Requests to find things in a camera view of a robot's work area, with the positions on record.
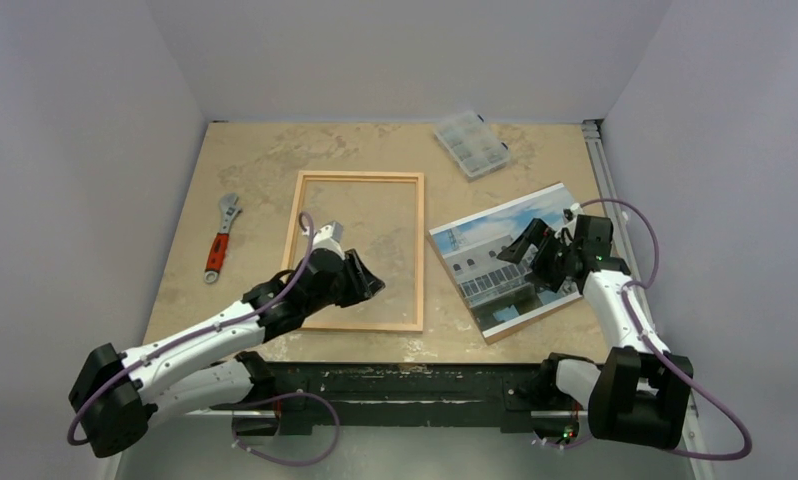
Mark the light wooden picture frame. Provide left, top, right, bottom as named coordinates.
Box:
left=281, top=170, right=426, bottom=333

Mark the building photo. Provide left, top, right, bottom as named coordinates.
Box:
left=428, top=183, right=580, bottom=344

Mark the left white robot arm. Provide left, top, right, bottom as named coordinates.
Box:
left=67, top=248, right=385, bottom=458

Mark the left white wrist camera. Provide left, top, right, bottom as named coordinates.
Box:
left=302, top=221, right=344, bottom=258

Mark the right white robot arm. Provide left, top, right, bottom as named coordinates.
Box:
left=497, top=215, right=693, bottom=450

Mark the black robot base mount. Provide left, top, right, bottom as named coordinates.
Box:
left=229, top=362, right=587, bottom=439

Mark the clear plastic organizer box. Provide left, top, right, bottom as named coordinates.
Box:
left=434, top=111, right=511, bottom=181

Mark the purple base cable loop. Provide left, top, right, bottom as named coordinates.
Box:
left=229, top=390, right=342, bottom=468

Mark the red handled adjustable wrench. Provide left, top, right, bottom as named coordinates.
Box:
left=203, top=192, right=242, bottom=284

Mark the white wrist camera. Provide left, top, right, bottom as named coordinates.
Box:
left=563, top=203, right=584, bottom=231
left=302, top=221, right=344, bottom=258

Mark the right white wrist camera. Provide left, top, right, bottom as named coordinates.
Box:
left=563, top=203, right=584, bottom=231

